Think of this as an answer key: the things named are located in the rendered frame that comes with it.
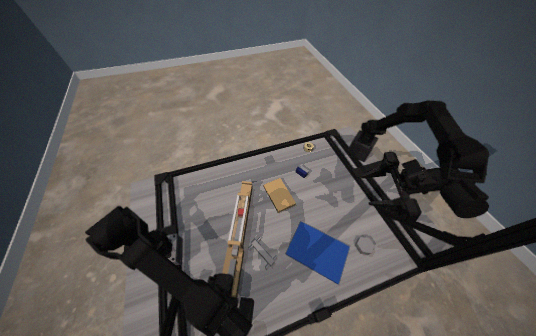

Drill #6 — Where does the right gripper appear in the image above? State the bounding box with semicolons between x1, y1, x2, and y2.
361;152;437;222

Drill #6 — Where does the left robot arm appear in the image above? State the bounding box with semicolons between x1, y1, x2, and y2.
85;206;252;336

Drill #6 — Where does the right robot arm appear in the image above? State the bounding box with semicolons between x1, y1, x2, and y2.
357;100;489;218

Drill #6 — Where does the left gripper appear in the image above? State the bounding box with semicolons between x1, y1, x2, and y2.
232;297;254;323

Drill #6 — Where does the tan flat wooden board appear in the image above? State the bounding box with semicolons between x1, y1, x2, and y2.
263;178;296;213

